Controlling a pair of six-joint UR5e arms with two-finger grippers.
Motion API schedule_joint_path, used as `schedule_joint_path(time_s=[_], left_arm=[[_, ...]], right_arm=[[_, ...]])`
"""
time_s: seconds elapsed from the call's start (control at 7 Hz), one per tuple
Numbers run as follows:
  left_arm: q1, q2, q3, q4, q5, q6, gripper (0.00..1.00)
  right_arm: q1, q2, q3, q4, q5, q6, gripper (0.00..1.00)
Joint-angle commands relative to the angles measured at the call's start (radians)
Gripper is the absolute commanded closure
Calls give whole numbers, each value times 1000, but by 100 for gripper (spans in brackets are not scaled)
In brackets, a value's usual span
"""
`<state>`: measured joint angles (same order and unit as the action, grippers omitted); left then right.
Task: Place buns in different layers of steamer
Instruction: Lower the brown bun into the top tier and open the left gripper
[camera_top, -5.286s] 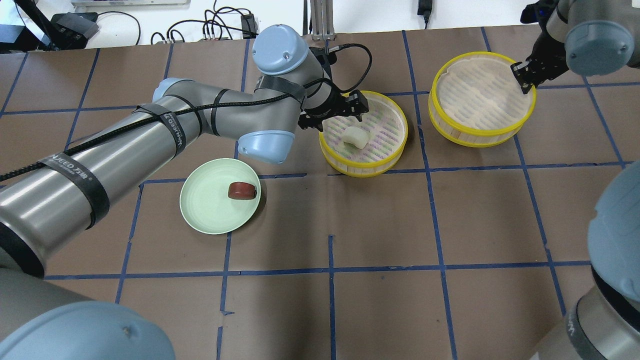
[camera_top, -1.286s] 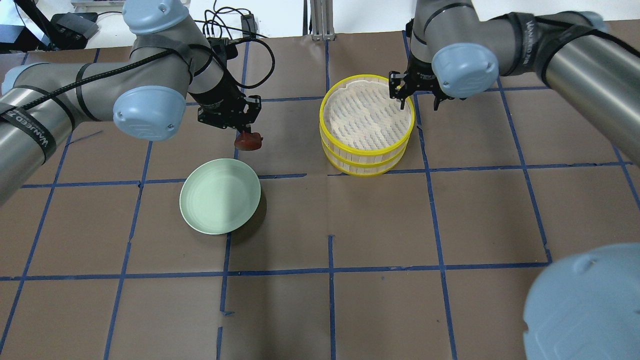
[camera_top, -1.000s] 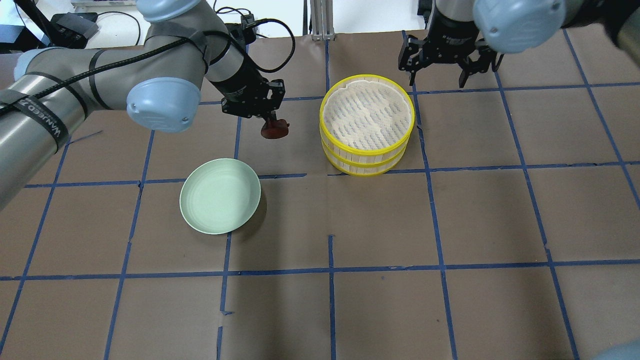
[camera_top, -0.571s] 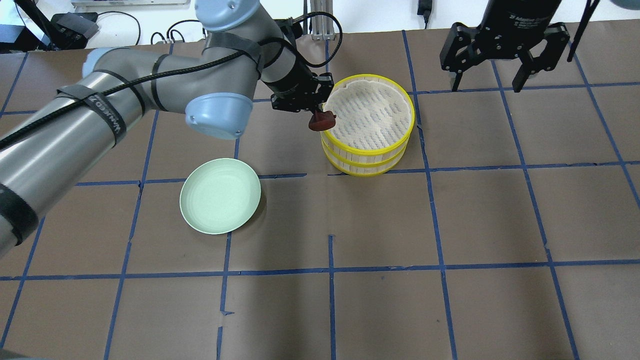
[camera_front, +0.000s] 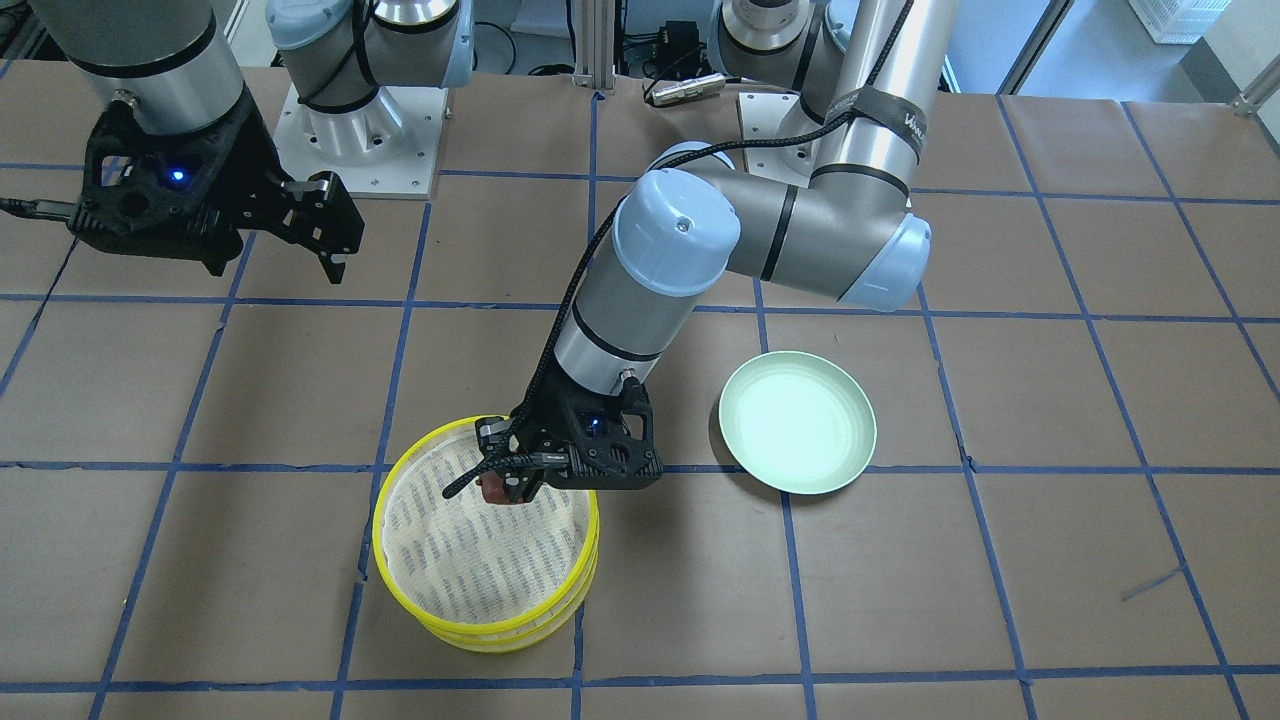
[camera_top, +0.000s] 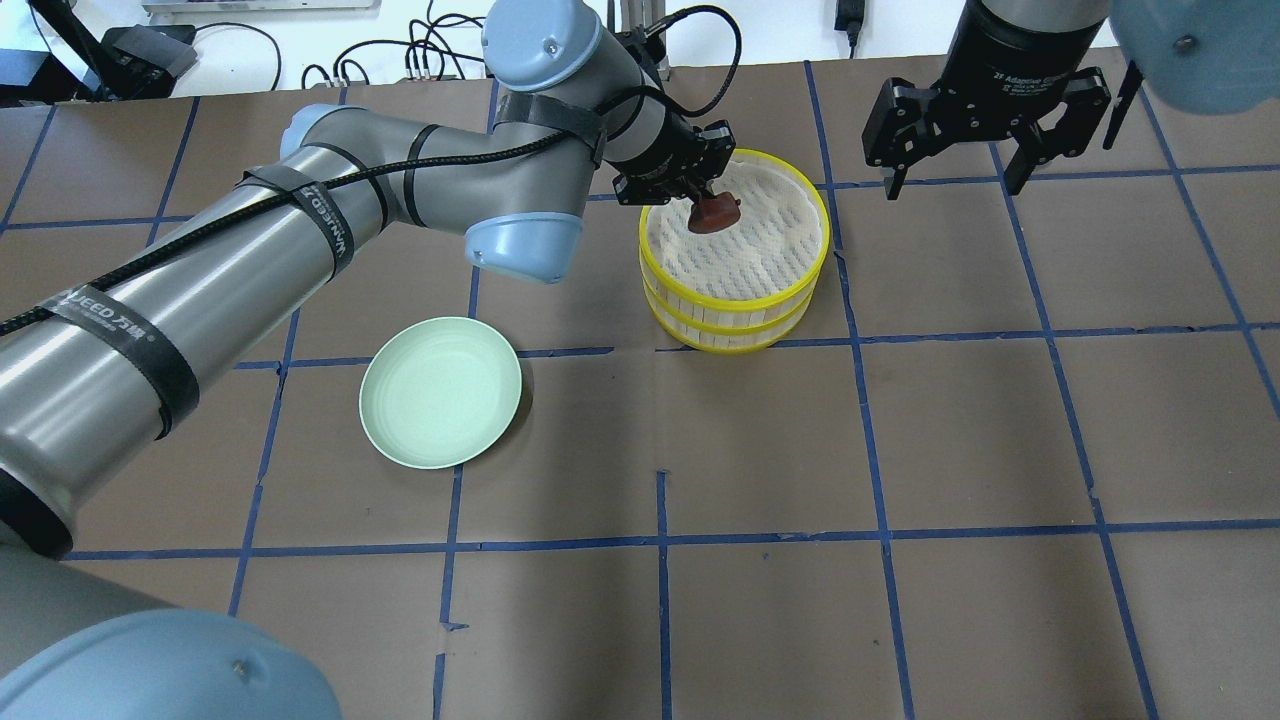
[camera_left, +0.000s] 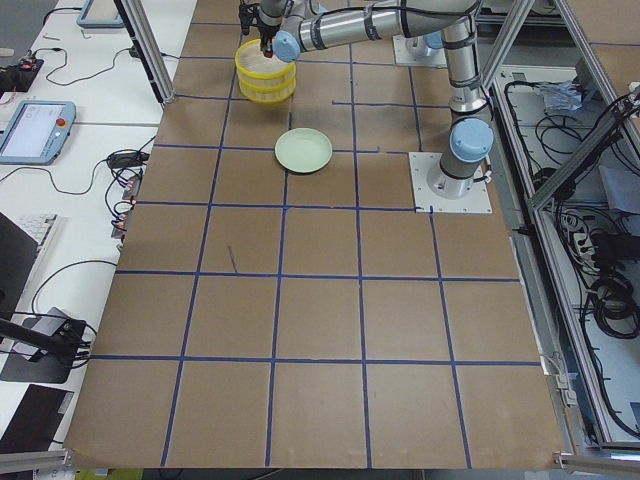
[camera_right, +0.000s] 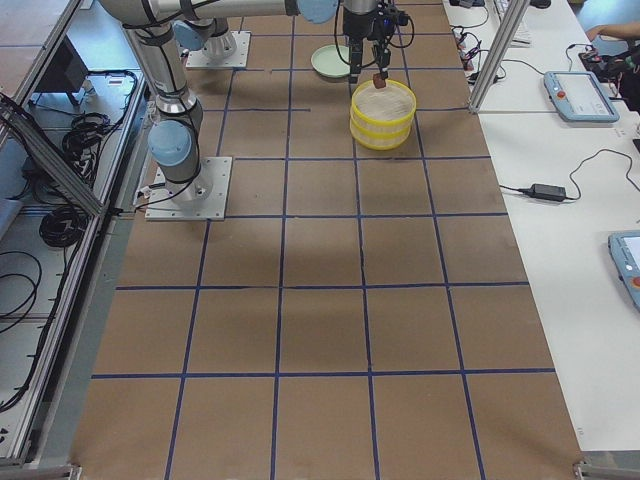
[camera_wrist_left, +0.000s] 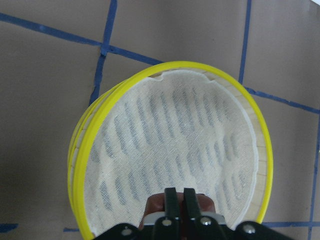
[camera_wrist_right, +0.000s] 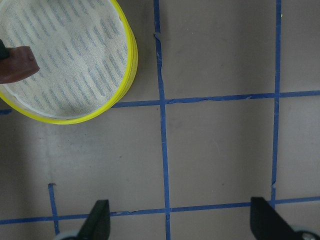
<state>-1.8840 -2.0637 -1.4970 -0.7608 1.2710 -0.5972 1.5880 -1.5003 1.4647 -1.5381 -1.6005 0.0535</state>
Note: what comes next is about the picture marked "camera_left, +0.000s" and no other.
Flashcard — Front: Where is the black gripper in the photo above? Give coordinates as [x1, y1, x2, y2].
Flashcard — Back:
[258, 14, 280, 54]

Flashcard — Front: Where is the yellow steamer layer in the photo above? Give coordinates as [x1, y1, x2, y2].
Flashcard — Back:
[239, 78, 297, 104]
[234, 39, 296, 88]

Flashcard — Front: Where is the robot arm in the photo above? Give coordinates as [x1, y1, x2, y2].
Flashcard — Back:
[239, 0, 494, 200]

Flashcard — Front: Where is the white steamer cloth liner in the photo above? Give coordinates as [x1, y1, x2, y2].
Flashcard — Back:
[238, 42, 289, 75]

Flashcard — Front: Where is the light green plate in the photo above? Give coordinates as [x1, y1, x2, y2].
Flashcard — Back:
[275, 128, 333, 174]

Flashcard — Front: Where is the blue teach pendant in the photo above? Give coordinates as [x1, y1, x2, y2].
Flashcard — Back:
[76, 0, 124, 29]
[1, 100, 76, 166]

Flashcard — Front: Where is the black power adapter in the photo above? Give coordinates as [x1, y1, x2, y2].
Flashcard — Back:
[107, 151, 149, 169]

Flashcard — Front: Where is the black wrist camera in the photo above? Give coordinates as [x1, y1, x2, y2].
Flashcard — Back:
[238, 1, 259, 36]

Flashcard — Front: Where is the aluminium frame post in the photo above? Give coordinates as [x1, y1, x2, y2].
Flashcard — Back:
[114, 0, 175, 105]

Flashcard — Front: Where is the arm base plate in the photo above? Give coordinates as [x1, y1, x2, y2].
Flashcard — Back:
[393, 32, 447, 69]
[408, 152, 493, 215]

